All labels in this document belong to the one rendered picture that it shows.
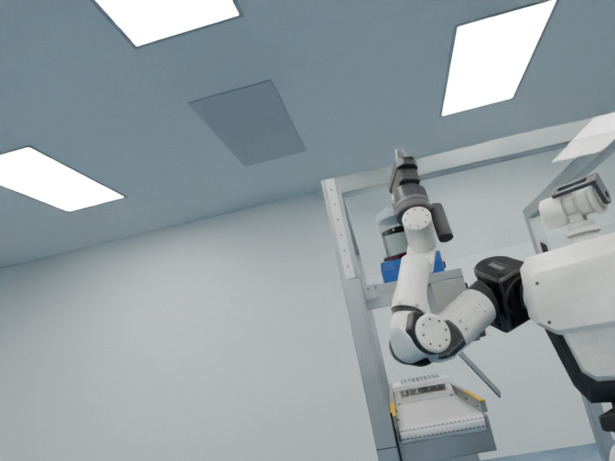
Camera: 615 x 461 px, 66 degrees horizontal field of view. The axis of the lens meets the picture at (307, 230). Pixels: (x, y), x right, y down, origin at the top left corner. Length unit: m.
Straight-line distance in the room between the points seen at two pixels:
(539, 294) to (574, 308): 0.07
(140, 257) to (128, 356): 1.10
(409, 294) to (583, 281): 0.32
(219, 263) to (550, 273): 4.58
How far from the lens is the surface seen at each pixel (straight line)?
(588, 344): 1.05
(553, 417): 5.14
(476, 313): 1.09
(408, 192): 1.17
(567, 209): 1.10
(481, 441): 1.65
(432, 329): 0.99
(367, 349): 1.50
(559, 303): 1.04
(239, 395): 5.23
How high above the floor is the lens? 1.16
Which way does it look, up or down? 15 degrees up
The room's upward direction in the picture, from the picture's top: 11 degrees counter-clockwise
